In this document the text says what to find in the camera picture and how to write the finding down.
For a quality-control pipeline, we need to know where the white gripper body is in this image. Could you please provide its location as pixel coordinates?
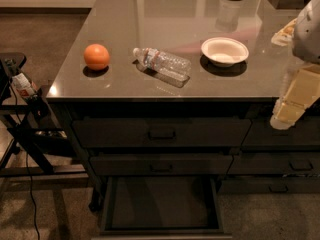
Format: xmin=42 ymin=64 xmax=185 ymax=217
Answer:
xmin=292 ymin=0 xmax=320 ymax=64

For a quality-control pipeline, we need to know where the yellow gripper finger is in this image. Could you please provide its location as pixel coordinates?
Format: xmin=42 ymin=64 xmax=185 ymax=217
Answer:
xmin=270 ymin=64 xmax=320 ymax=130
xmin=271 ymin=19 xmax=297 ymax=46

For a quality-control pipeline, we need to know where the orange fruit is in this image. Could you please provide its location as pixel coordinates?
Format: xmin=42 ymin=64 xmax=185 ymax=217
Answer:
xmin=83 ymin=44 xmax=110 ymax=71

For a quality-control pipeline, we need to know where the top right drawer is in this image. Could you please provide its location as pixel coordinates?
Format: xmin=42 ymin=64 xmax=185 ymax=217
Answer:
xmin=242 ymin=117 xmax=320 ymax=150

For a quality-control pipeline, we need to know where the middle right drawer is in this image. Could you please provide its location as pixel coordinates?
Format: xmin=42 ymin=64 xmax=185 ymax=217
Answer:
xmin=229 ymin=152 xmax=320 ymax=175

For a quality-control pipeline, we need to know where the bottom right drawer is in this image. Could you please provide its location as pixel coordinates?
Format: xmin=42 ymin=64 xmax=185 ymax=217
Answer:
xmin=219 ymin=178 xmax=320 ymax=194

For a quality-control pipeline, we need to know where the middle left drawer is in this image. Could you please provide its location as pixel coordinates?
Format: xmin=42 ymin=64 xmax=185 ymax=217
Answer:
xmin=90 ymin=153 xmax=232 ymax=176

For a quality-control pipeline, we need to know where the open bottom left drawer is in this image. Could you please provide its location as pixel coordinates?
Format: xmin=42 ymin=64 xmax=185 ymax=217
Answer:
xmin=101 ymin=175 xmax=223 ymax=237

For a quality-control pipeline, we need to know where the top left drawer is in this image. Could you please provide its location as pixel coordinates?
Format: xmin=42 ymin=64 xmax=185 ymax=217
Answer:
xmin=72 ymin=118 xmax=251 ymax=148

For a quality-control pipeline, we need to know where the white paper bowl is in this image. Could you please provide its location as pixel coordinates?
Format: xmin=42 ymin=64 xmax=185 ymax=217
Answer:
xmin=201 ymin=37 xmax=249 ymax=67

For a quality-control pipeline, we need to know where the clear plastic water bottle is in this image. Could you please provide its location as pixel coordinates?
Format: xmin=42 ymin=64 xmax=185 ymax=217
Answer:
xmin=133 ymin=48 xmax=191 ymax=82

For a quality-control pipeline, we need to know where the small bottle on stand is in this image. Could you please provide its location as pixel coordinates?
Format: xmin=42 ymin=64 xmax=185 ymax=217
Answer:
xmin=12 ymin=72 xmax=37 ymax=100

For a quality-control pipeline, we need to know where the black side stand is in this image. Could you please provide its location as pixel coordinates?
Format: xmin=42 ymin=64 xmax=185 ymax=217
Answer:
xmin=0 ymin=52 xmax=85 ymax=177

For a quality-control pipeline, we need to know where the black cable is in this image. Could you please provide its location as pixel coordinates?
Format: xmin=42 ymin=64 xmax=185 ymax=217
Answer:
xmin=9 ymin=83 xmax=42 ymax=240

